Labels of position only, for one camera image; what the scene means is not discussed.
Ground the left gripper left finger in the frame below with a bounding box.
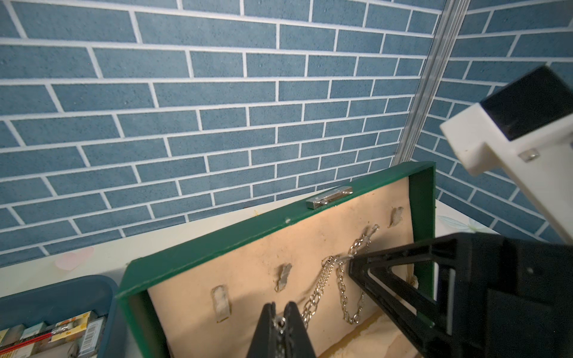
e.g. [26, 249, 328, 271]
[246, 303, 277, 358]

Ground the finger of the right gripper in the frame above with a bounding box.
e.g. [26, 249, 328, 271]
[348, 236, 460, 358]

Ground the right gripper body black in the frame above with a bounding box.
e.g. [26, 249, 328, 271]
[436, 234, 572, 357]

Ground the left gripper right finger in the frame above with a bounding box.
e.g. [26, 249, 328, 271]
[282, 301, 316, 358]

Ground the green jewelry box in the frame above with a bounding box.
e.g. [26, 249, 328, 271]
[116, 162, 435, 357]

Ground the silver jewelry chain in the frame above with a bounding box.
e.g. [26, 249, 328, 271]
[272, 223, 381, 358]

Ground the blue plastic tray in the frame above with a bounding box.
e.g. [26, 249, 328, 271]
[1, 275, 127, 357]

